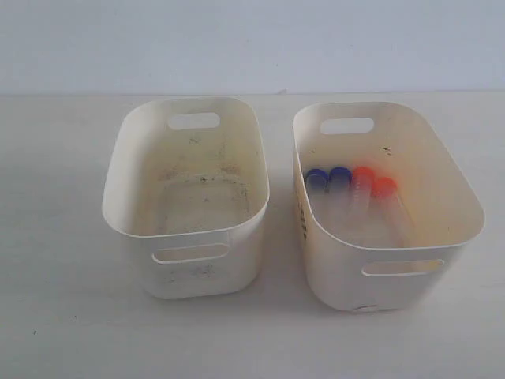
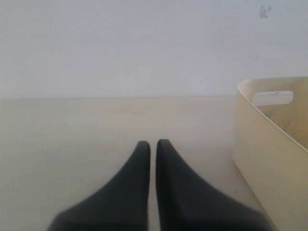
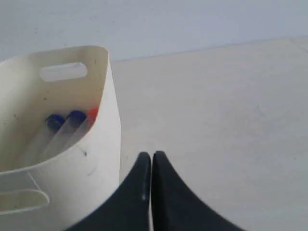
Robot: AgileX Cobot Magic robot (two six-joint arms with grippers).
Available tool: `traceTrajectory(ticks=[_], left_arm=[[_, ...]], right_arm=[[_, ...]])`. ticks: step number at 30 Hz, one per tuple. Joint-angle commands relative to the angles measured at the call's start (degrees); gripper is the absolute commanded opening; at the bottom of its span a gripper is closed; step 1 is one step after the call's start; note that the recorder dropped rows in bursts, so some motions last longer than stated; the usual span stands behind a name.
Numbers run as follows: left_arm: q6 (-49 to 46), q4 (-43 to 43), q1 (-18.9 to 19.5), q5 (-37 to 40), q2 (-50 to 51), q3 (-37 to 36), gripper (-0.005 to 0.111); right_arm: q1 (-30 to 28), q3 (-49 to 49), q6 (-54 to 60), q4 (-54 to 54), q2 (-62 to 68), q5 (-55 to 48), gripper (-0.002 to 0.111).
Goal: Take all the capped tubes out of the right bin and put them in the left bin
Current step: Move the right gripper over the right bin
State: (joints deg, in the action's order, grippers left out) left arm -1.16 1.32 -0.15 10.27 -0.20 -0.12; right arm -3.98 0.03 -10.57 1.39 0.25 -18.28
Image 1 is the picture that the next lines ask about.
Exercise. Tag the blue-capped tube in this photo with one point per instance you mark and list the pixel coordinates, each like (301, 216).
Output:
(316, 181)
(339, 185)

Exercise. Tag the orange-capped tube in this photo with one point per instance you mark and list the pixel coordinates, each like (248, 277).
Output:
(360, 193)
(385, 191)

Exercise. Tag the white plastic bin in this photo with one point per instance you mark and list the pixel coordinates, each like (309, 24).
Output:
(186, 193)
(358, 266)

